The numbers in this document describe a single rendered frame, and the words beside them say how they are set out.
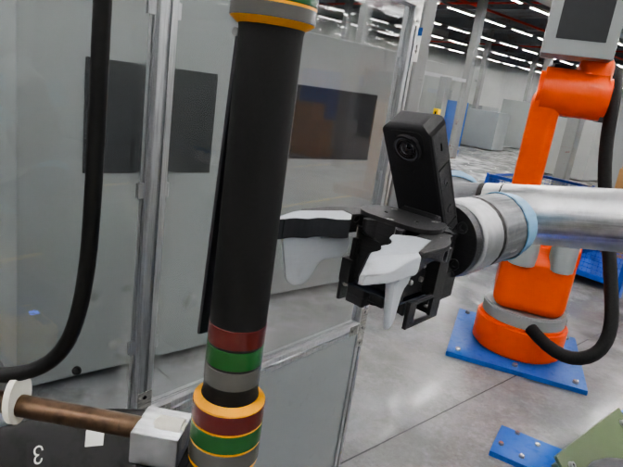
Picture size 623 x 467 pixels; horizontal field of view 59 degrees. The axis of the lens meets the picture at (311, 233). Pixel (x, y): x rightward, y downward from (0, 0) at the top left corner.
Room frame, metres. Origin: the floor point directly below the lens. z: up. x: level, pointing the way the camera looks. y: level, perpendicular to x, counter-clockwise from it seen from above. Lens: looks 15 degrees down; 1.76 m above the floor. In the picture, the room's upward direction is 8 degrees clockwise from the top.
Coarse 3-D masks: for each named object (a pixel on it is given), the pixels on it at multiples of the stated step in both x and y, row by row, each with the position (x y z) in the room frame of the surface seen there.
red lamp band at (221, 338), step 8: (208, 328) 0.29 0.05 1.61; (216, 328) 0.28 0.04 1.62; (264, 328) 0.29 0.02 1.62; (208, 336) 0.29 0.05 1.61; (216, 336) 0.28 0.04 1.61; (224, 336) 0.28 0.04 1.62; (232, 336) 0.28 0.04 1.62; (240, 336) 0.28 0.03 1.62; (248, 336) 0.28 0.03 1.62; (256, 336) 0.28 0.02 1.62; (264, 336) 0.29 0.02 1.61; (216, 344) 0.28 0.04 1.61; (224, 344) 0.28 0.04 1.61; (232, 344) 0.28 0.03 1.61; (240, 344) 0.28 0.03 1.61; (248, 344) 0.28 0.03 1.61; (256, 344) 0.28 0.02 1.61
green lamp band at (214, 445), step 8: (192, 424) 0.28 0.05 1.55; (192, 432) 0.28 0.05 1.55; (200, 432) 0.28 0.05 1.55; (256, 432) 0.28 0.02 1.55; (192, 440) 0.28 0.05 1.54; (200, 440) 0.28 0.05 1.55; (208, 440) 0.27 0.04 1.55; (216, 440) 0.27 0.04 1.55; (224, 440) 0.27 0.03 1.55; (232, 440) 0.27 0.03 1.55; (240, 440) 0.28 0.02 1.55; (248, 440) 0.28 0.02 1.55; (256, 440) 0.29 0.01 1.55; (208, 448) 0.27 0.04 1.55; (216, 448) 0.27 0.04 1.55; (224, 448) 0.27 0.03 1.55; (232, 448) 0.27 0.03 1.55; (240, 448) 0.28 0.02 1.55; (248, 448) 0.28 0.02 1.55
